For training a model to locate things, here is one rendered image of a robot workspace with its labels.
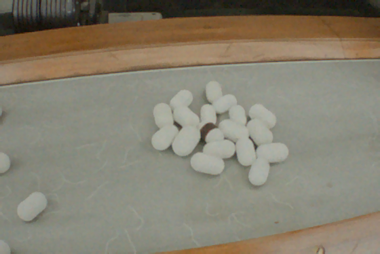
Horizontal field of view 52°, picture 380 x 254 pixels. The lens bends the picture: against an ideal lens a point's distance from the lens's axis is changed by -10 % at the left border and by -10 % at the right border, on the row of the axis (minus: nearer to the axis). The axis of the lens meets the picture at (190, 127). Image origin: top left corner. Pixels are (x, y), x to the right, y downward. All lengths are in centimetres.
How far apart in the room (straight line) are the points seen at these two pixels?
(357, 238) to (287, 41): 36
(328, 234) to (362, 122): 21
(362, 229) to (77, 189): 27
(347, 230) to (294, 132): 16
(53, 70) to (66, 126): 12
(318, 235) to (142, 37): 38
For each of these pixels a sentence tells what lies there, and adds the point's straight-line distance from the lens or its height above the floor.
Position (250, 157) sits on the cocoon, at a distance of 43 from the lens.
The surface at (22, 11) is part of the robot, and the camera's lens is 79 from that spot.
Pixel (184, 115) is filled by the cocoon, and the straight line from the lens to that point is 46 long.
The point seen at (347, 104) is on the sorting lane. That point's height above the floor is 74.
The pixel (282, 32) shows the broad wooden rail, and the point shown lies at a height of 76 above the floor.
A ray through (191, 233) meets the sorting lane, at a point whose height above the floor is 74.
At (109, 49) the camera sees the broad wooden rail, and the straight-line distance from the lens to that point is 58.
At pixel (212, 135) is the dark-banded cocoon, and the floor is 76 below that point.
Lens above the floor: 104
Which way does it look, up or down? 39 degrees down
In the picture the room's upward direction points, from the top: 3 degrees clockwise
